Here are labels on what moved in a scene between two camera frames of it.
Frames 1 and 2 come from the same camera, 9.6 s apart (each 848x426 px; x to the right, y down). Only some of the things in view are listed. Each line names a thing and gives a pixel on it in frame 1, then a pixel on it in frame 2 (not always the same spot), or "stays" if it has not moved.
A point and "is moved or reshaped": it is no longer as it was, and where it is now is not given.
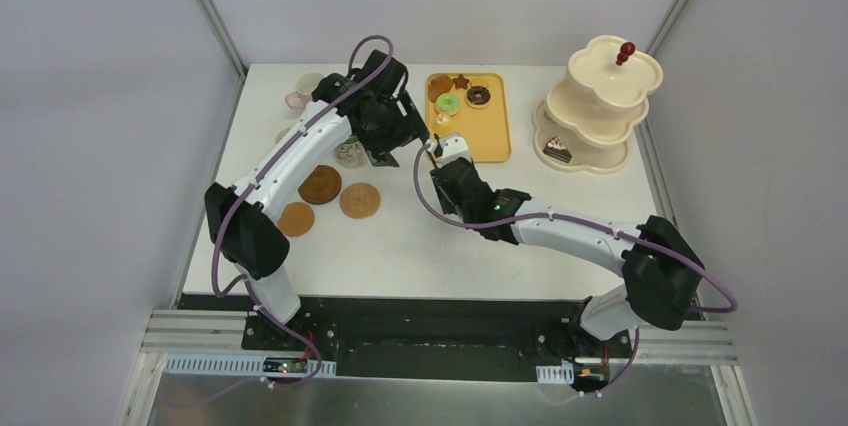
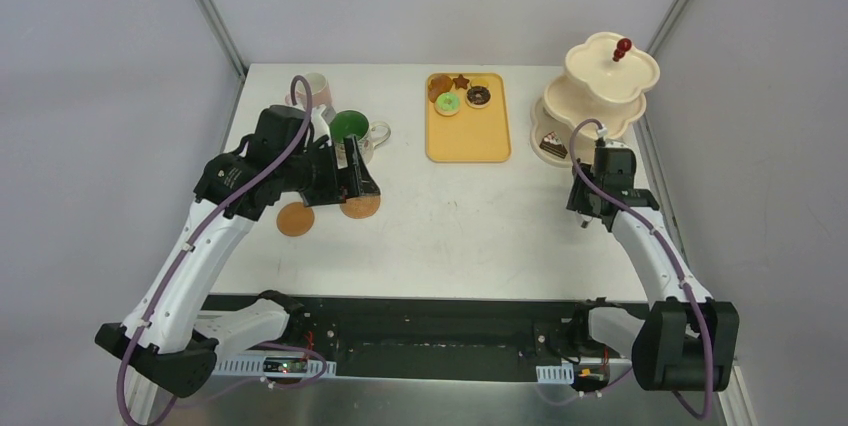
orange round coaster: x=295 y=219 stays
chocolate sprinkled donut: x=478 y=97 stays
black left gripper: x=395 y=141 → x=340 y=174
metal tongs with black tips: x=438 y=150 is moved or reshaped
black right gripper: x=448 y=169 → x=586 y=209
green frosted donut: x=447 y=103 stays
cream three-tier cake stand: x=585 y=121 stays
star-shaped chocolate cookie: x=461 y=82 stays
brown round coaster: x=360 y=200 stays
